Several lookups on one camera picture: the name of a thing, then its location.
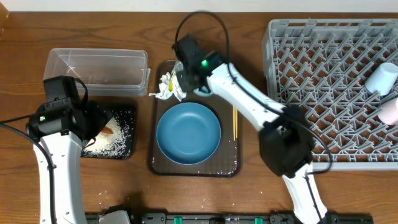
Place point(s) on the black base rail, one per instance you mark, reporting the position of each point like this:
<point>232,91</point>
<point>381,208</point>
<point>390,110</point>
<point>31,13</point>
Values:
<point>278,218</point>

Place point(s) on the crumpled white paper napkin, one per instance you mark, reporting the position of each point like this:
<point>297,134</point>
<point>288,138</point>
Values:
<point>169,87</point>

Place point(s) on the orange carrot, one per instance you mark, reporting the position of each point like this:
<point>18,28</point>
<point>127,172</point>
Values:
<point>107,130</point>

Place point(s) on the clear plastic bin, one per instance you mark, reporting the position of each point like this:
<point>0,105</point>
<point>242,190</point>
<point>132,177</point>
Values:
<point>105,72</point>

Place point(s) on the crumpled silver foil wrapper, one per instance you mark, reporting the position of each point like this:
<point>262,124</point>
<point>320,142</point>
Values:
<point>178,68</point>

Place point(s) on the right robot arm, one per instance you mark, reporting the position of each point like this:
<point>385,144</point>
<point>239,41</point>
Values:
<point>285,140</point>

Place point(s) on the black waste tray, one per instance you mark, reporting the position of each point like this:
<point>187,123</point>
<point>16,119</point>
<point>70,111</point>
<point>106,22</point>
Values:
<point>126,115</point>

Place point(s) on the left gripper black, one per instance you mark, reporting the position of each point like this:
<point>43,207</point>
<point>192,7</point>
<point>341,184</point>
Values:
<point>99,115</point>

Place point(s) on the pile of white rice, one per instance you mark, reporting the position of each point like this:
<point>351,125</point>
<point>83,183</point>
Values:
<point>107,145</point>

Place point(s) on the small light blue bowl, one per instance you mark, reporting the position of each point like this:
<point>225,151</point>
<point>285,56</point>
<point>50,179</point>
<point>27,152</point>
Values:
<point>203,92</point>

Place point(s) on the large blue plate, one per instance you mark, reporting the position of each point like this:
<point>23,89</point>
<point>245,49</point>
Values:
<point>188,133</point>

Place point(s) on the grey dishwasher rack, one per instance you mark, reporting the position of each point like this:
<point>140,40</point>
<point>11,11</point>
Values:
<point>321,65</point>

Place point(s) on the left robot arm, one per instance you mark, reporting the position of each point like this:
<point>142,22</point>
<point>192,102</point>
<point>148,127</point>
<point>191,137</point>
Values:
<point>60,130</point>

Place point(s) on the dark brown serving tray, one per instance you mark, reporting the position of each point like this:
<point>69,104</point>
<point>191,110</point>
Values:
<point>225,162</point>

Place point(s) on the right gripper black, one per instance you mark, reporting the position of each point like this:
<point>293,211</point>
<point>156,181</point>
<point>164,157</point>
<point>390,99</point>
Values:
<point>185,85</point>

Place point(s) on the white pink cup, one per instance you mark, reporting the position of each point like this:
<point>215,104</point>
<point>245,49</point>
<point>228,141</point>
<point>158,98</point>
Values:
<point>389,112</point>

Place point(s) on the light blue cup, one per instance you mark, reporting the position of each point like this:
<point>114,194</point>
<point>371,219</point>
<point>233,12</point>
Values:
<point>382,79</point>

